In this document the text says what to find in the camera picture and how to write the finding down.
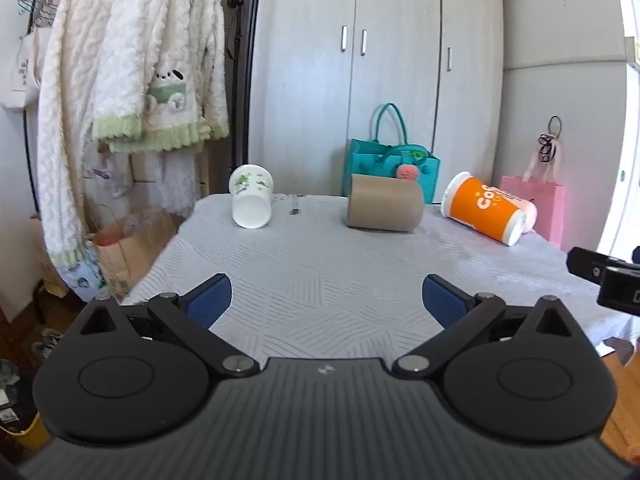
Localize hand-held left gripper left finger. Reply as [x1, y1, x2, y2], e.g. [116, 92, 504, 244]
[75, 274, 261, 379]

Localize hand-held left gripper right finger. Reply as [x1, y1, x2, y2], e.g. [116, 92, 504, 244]
[391, 275, 577, 380]

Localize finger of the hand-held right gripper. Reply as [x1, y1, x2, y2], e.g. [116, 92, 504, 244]
[566, 247, 626, 281]
[597, 260, 640, 317]

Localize pink cup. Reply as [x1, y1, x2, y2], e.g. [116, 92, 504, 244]
[518, 200, 539, 234]

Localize orange cup with white lid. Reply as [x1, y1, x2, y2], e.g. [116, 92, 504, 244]
[442, 171, 527, 247]

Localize brown paper cup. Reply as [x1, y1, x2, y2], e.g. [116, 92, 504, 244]
[345, 174, 425, 233]

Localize white cup with green print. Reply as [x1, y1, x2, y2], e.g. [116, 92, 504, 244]
[229, 164, 275, 229]

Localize pink gift bag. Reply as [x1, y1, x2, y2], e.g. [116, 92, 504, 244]
[501, 141, 566, 251]

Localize brown paper bag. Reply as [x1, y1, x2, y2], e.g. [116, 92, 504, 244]
[94, 208, 178, 302]

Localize grey quilted table cover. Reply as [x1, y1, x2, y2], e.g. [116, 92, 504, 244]
[120, 192, 625, 363]

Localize blue printed cloth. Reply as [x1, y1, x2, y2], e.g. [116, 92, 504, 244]
[59, 247, 112, 302]

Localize teal tote bag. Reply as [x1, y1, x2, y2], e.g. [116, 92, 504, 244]
[342, 103, 441, 206]

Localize grey sneakers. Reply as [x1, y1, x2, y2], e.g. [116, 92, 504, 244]
[31, 327, 65, 362]

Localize yellow bucket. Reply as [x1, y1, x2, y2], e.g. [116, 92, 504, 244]
[0, 410, 52, 452]

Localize white fleece robe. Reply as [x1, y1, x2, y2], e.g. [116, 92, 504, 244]
[37, 0, 132, 273]

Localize black clothes rack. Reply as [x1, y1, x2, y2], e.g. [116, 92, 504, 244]
[22, 0, 81, 216]

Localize grey wardrobe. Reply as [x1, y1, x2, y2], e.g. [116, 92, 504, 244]
[248, 0, 506, 202]

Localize black pole stand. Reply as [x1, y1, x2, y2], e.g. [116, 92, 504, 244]
[226, 0, 266, 173]

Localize white fleece jacket green trim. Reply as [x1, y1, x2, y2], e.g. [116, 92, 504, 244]
[91, 0, 231, 154]

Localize white canvas tote bag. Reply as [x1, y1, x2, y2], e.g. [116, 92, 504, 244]
[0, 27, 42, 112]

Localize wire clothes hangers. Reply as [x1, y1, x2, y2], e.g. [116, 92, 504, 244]
[16, 0, 68, 28]

